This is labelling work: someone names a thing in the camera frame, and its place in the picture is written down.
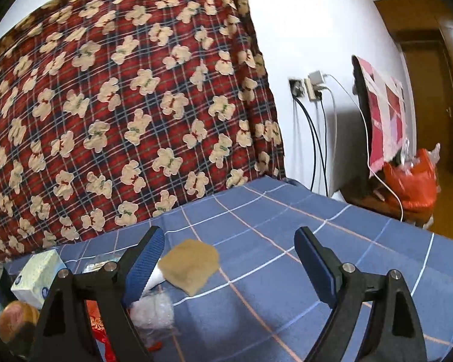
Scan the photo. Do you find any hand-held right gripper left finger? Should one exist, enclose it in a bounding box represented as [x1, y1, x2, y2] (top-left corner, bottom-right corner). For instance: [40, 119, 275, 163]
[29, 226, 166, 362]

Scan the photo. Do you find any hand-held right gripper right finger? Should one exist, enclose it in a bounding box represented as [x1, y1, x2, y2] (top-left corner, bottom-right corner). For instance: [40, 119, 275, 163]
[294, 226, 427, 362]

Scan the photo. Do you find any light blue cloth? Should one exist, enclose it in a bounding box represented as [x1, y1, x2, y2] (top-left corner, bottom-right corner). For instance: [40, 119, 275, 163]
[141, 263, 167, 298]

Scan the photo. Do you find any yellow-brown sponge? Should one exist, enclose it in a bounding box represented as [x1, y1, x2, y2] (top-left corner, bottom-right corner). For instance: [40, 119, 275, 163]
[158, 239, 220, 297]

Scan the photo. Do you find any white plastic-wrapped roll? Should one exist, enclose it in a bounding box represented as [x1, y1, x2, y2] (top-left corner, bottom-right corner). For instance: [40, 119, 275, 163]
[130, 293, 174, 329]

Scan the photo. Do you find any red embroidered satin cloth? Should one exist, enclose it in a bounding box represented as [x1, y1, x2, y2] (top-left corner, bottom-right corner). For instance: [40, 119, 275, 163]
[85, 300, 163, 362]

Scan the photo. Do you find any blue checked bedsheet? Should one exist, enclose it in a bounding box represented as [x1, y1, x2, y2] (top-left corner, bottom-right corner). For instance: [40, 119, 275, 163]
[4, 175, 453, 362]

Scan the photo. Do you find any floral tissue box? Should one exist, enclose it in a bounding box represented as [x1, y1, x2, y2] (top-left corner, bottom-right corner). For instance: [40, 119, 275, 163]
[11, 249, 66, 309]

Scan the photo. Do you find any orange plastic bag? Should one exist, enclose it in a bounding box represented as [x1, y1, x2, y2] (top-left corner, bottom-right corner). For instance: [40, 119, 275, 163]
[383, 149, 439, 210]

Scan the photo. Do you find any yellow roll with pink centre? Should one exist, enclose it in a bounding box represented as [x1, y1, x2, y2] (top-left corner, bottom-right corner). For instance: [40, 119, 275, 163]
[0, 302, 40, 342]

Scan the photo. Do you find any bear-print red plaid cloth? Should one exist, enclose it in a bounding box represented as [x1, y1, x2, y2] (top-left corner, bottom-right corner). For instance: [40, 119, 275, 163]
[0, 0, 288, 268]

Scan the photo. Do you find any black monitor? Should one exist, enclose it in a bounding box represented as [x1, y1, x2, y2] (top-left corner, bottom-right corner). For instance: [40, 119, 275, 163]
[351, 55, 376, 198]

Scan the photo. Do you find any wooden door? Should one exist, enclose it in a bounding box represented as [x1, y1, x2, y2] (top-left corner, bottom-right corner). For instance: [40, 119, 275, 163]
[374, 0, 453, 257]

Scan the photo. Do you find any white cable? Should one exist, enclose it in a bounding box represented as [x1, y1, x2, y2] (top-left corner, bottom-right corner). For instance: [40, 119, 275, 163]
[325, 73, 404, 221]

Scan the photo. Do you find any black cable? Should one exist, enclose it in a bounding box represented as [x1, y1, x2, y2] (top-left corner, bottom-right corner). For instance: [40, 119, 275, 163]
[292, 96, 323, 193]

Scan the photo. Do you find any wall socket with chargers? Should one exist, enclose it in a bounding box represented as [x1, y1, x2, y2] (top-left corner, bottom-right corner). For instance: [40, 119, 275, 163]
[305, 70, 327, 102]

